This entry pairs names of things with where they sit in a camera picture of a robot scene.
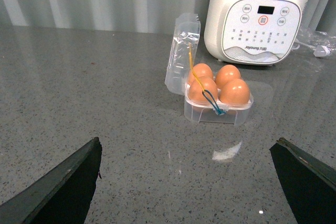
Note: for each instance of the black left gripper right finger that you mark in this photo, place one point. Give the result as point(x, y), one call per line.
point(308, 183)

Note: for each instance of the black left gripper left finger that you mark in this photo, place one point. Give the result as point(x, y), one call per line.
point(63, 195)

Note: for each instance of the brown egg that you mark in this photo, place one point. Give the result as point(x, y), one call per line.
point(226, 74)
point(201, 70)
point(235, 91)
point(195, 92)

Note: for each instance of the clear plastic egg box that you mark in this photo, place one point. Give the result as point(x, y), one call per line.
point(187, 29)

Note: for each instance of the clear plastic bag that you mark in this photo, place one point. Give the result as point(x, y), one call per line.
point(314, 43)

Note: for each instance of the white Joyoung cooking appliance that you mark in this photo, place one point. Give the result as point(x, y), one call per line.
point(252, 32)

